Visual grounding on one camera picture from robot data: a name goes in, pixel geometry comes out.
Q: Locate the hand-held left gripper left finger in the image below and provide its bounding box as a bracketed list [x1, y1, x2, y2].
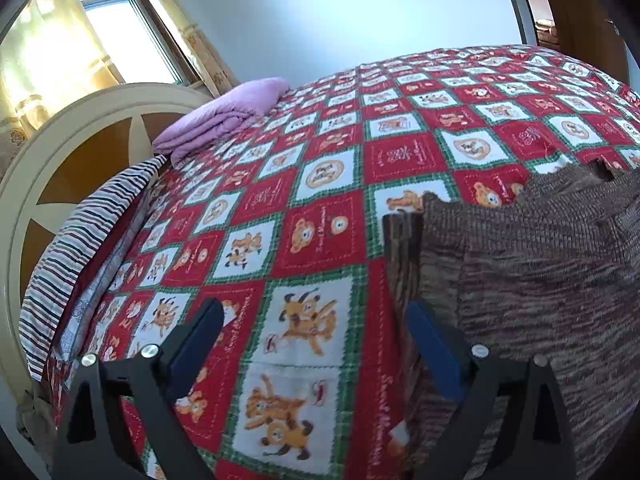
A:
[50, 297, 226, 480]

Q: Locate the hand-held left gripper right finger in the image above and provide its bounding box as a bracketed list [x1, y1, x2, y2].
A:
[405, 300, 581, 480]

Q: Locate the brown knit sweater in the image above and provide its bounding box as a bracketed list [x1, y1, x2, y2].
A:
[382, 165, 640, 480]

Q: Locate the grey floral pillow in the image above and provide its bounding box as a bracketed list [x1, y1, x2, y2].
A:
[55, 240, 146, 362]

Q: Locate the striped pillow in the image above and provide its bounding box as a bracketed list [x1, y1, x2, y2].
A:
[19, 155, 168, 381]

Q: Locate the olive crumpled cloth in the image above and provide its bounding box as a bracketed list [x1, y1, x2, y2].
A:
[15, 380, 58, 456]

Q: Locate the red printed bedspread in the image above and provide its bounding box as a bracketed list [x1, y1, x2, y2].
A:
[40, 44, 640, 480]

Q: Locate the cream and brown headboard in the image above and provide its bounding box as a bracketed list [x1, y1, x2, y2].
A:
[0, 82, 213, 461]

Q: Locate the folded pink blanket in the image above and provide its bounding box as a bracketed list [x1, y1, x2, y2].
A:
[151, 77, 291, 168]

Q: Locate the narrow yellow curtain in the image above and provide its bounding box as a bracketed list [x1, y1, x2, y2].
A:
[127, 0, 240, 98]

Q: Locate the wide yellow curtain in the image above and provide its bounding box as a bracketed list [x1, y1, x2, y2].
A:
[0, 0, 123, 181]

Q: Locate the window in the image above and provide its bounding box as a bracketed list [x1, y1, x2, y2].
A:
[67, 0, 201, 86]

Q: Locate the brown sofa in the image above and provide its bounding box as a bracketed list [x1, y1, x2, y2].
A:
[535, 18, 560, 50]

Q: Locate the brown wooden door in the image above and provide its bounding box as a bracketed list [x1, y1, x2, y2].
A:
[530, 0, 633, 86]

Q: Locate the dark wooden door frame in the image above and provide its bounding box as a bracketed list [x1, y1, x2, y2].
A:
[495, 0, 556, 48]

